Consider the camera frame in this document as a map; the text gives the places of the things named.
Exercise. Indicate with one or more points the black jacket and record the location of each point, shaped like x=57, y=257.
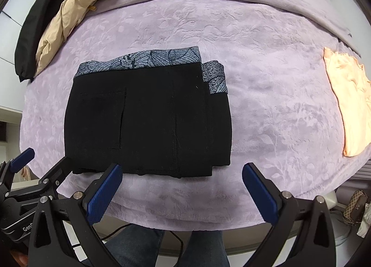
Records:
x=32, y=32

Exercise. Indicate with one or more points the purple plush blanket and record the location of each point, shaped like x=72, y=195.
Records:
x=260, y=95

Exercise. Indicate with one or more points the beige puffer jacket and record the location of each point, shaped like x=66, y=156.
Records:
x=66, y=20

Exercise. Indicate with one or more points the white wardrobe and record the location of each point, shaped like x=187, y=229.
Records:
x=8, y=52

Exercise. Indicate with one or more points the peach cloth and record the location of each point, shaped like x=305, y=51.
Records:
x=350, y=95

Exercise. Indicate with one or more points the person's right leg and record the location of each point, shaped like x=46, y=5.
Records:
x=207, y=248

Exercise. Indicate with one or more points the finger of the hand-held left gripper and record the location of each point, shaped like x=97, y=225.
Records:
x=23, y=155
x=53, y=175

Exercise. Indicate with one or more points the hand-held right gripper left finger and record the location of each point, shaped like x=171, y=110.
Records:
x=104, y=194

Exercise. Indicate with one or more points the black pants with patterned waistband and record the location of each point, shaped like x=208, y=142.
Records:
x=150, y=122

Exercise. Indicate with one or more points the person's leg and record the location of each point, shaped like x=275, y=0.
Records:
x=136, y=246
x=207, y=248

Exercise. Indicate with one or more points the brown patterned handbag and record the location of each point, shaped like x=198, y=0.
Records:
x=356, y=206

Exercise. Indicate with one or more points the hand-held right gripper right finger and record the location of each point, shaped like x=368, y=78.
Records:
x=260, y=194

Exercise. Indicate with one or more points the person's left leg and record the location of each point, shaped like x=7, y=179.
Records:
x=136, y=246

